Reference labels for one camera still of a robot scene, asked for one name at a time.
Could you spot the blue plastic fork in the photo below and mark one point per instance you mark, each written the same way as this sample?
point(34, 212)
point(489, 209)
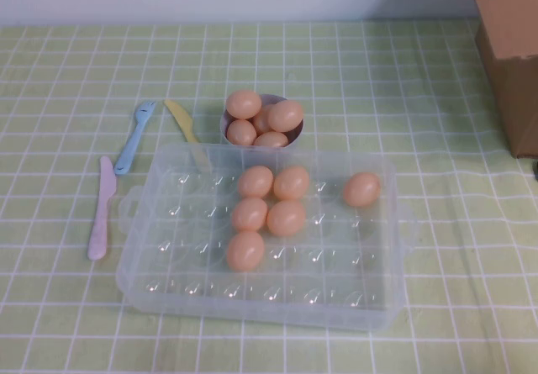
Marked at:
point(134, 138)

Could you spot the green checked tablecloth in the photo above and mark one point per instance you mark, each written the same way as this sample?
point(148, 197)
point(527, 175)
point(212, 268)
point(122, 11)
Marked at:
point(378, 96)

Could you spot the pink plastic knife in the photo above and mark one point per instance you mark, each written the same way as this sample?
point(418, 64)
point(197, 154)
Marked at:
point(103, 206)

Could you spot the small grey bowl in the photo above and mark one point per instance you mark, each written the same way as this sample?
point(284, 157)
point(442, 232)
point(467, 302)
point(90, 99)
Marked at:
point(299, 134)

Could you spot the brown cardboard box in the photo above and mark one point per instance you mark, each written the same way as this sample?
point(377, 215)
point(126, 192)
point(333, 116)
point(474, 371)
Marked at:
point(513, 75)

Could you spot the yellow plastic knife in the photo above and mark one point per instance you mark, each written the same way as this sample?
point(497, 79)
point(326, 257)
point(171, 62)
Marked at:
point(180, 117)

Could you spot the clear plastic egg box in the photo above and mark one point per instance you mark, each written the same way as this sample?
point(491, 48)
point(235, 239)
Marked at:
point(189, 231)

